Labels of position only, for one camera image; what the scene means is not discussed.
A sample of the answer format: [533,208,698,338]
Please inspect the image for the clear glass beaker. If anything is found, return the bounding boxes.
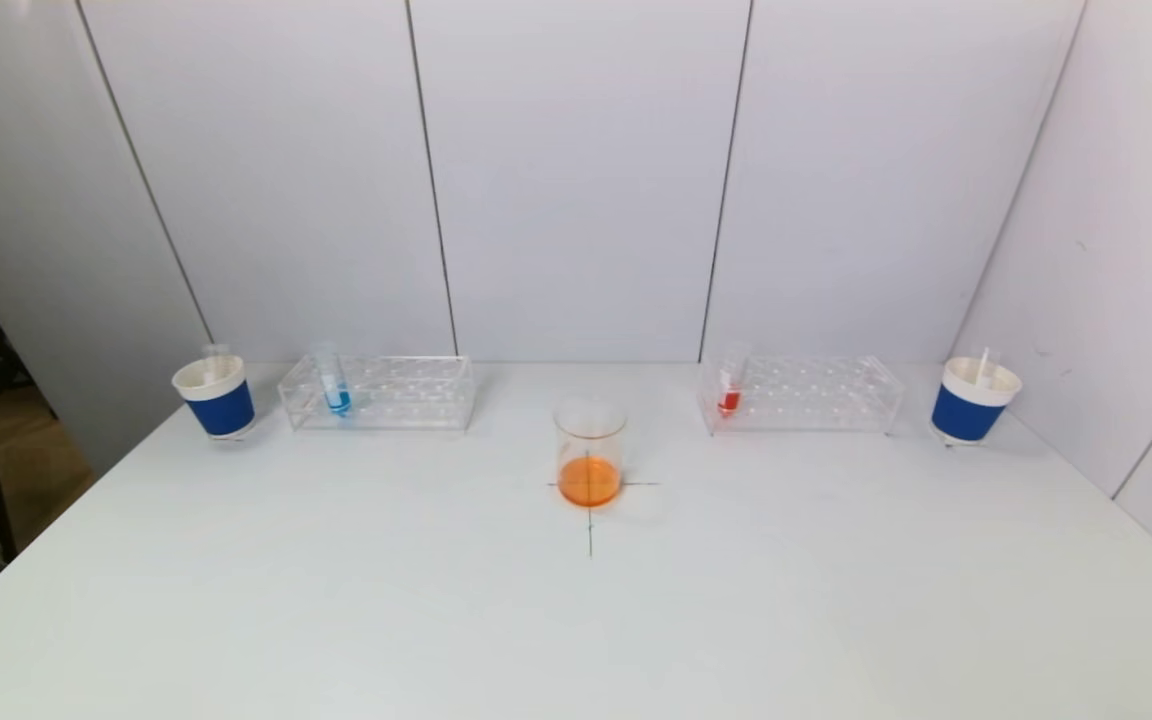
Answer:
[553,395,629,509]

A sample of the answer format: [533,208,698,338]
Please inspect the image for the red pigment test tube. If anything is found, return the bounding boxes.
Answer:
[717,342,752,418]

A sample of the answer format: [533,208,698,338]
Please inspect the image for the blue pigment test tube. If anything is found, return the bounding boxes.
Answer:
[308,338,353,419]

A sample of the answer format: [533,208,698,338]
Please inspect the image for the clear acrylic test tube rack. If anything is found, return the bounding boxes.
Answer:
[276,353,478,434]
[698,352,907,436]

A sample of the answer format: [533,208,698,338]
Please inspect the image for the blue white paper cup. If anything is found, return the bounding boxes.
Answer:
[172,353,257,441]
[930,356,1024,446]

